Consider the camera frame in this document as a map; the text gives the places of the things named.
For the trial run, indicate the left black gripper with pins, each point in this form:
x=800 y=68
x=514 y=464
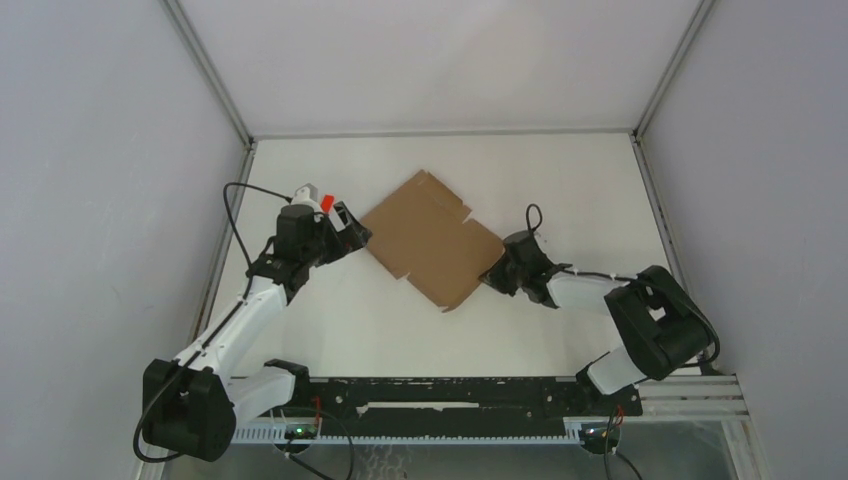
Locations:
x=351 y=239

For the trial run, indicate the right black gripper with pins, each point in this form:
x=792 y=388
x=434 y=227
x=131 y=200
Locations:
x=494 y=278

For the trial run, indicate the brown cardboard box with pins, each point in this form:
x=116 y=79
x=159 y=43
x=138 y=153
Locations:
x=423 y=232

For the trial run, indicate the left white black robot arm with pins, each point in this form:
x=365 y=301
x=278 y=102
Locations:
x=193 y=404

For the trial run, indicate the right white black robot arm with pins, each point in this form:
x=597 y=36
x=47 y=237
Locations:
x=660 y=327

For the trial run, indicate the small red block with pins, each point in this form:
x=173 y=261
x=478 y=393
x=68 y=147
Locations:
x=327 y=203

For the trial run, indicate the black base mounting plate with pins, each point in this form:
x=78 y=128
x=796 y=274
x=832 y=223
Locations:
x=476 y=405

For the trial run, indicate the right green circuit board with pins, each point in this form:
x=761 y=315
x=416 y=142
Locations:
x=597 y=434

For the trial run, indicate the green circuit board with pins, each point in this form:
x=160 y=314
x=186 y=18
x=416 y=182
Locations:
x=300 y=433
x=597 y=434

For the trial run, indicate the left green circuit board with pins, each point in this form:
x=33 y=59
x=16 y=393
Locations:
x=300 y=433

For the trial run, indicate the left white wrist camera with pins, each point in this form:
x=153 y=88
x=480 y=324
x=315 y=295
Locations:
x=308 y=195

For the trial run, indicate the white slotted cable duct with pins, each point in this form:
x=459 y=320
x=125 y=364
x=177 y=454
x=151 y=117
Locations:
x=265 y=433

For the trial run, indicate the aluminium frame rail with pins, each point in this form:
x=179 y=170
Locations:
x=693 y=398

